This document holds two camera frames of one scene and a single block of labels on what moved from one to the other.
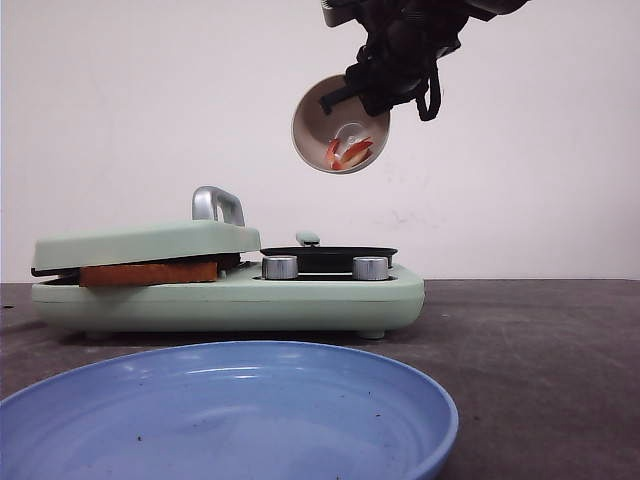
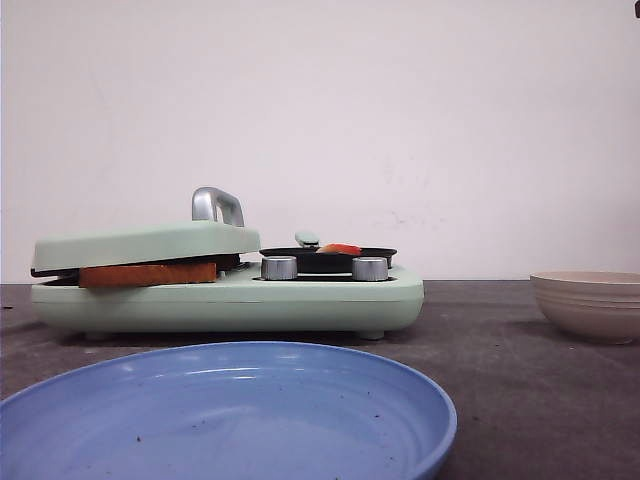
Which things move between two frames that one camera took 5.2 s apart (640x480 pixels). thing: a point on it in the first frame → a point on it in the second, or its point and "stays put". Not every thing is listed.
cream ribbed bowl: x=312 y=128 → x=600 y=306
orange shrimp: x=356 y=153 → x=340 y=248
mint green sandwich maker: x=243 y=301 stays put
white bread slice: x=118 y=275 stays put
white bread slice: x=227 y=261 stays put
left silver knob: x=279 y=267 stays put
